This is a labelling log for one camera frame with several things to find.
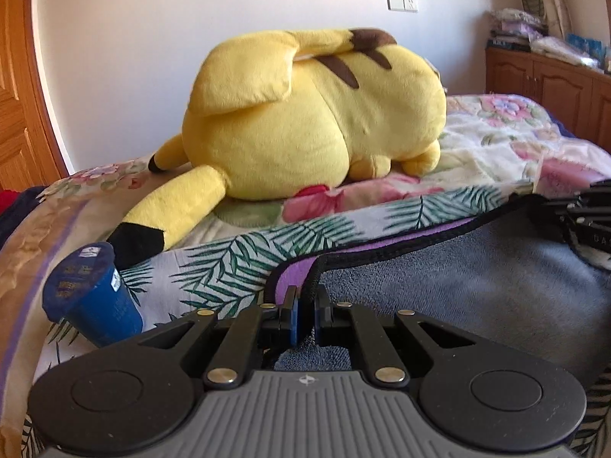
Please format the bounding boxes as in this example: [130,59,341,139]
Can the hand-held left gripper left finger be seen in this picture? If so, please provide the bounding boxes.
[136,287,301,390]

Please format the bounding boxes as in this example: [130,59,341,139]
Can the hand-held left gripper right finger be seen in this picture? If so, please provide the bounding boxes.
[312,285,479,389]

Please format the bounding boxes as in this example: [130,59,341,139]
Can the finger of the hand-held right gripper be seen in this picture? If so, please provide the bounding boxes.
[541,179,611,223]

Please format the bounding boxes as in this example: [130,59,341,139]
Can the grey towel with purple underside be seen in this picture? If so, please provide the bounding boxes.
[264,195,611,394]

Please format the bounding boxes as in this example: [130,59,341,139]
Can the leaf print bed sheet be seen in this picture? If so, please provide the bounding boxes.
[29,185,611,458]

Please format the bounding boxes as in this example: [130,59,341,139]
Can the floral blanket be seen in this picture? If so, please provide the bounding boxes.
[0,93,611,458]

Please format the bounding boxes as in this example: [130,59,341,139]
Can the wooden cabinet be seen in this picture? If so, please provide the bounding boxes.
[485,47,611,154]

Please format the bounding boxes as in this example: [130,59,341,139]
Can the clear plastic bags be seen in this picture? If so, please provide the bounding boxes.
[531,33,611,73]

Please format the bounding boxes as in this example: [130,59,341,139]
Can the pile of folded clothes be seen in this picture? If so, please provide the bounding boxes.
[488,7,549,52]

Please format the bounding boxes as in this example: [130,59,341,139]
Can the blue plastic cup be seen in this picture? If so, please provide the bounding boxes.
[41,242,144,348]

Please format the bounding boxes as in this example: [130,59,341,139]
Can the yellow plush toy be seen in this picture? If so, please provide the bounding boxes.
[107,27,448,271]

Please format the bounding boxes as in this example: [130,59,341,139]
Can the rolled paper scrolls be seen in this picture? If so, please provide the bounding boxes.
[541,0,576,39]

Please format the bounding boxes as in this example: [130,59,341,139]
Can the dark blue cloth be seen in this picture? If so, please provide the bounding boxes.
[0,187,46,251]

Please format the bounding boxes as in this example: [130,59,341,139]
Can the red cloth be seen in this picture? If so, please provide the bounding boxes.
[0,190,26,216]

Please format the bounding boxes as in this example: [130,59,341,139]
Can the wooden door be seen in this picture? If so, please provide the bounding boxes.
[0,0,73,192]

